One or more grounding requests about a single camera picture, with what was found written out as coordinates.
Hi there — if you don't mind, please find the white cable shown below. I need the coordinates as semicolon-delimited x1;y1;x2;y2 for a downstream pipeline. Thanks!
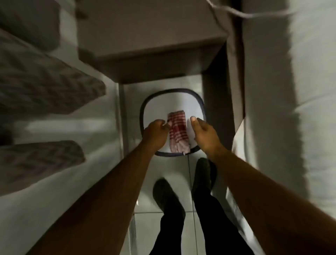
206;0;294;19

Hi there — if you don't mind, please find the red white striped cloth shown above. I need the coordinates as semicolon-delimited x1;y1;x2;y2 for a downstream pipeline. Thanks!
167;110;191;155

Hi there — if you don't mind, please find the person's left forearm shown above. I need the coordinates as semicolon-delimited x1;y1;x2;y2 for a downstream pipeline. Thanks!
27;144;164;255

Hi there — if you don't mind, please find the person's right hand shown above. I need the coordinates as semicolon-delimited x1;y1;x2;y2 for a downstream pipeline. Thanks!
190;116;223;157

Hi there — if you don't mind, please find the grey patterned pillow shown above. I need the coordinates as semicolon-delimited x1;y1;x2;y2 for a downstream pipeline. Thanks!
0;140;86;197
0;28;106;115
0;0;61;52

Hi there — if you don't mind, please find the person's right dark shoe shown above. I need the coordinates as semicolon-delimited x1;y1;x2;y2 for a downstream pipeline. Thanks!
192;158;218;200

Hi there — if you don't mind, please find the person's right leg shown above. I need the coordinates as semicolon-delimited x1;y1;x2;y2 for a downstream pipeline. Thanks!
194;184;254;255

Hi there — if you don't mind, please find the person's left leg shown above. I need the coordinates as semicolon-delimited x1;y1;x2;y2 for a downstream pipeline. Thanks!
149;202;186;255

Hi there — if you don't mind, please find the white laundry basket dark rim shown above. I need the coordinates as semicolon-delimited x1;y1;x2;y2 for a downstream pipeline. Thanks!
139;88;206;157

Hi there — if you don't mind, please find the person's left hand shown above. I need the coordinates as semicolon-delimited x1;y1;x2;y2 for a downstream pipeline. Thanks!
142;119;171;154

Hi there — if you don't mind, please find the person's leg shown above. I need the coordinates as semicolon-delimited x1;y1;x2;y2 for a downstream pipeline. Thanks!
149;202;186;255
194;184;254;255

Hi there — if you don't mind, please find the person's right forearm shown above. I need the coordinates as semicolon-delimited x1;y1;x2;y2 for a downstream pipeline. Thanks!
207;147;336;255

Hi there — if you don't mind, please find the white bed mattress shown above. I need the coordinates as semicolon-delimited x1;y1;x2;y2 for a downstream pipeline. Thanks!
226;0;336;255

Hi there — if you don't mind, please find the person's dark shoe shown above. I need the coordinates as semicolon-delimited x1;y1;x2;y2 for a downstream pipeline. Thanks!
152;179;186;218
192;158;218;200

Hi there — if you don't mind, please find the person's left dark shoe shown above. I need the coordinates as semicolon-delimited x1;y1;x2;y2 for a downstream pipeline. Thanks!
152;179;186;218

